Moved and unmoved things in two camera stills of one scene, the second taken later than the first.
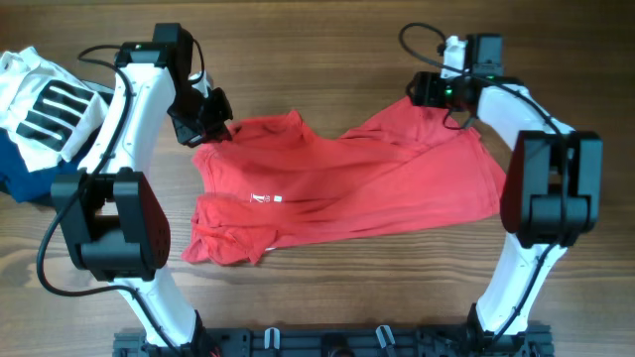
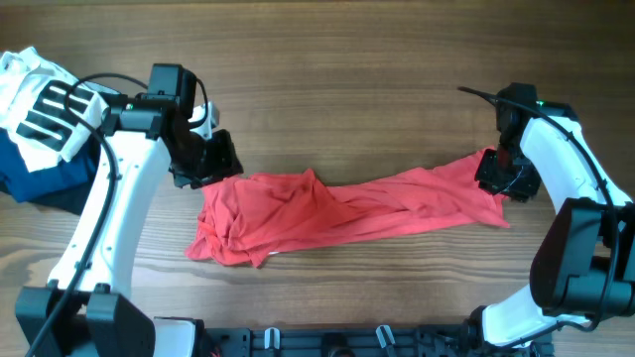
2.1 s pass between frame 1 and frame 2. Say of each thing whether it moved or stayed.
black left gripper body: moved
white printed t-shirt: stayed
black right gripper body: moved
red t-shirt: moved
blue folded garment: stayed
